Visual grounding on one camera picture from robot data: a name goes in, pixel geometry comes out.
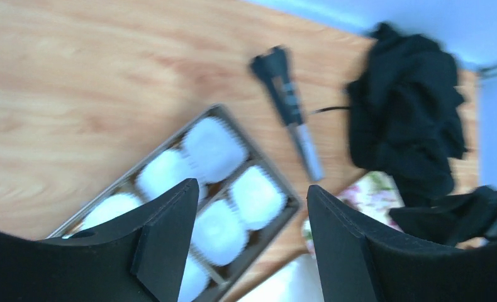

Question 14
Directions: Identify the black cloth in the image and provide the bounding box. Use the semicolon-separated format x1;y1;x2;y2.
346;23;467;206

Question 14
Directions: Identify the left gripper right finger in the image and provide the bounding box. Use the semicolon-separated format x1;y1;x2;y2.
307;185;497;301

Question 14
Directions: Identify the brown compartment chocolate box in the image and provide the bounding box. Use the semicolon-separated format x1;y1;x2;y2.
53;104;301;301

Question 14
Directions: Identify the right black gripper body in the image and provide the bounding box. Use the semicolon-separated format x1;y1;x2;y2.
389;186;497;246

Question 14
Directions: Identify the metallic box lid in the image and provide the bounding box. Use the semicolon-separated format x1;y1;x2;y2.
240;254;324;302

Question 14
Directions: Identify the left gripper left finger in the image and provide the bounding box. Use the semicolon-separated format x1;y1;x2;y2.
0;179;199;301

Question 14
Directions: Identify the white paper cup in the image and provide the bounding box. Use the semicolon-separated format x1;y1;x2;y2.
177;255;210;302
182;116;249;183
135;148;208;203
79;193;143;231
229;165;288;230
191;199;249;266

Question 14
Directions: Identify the floral rectangular tray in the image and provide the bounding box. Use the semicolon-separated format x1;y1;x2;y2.
301;171;489;259

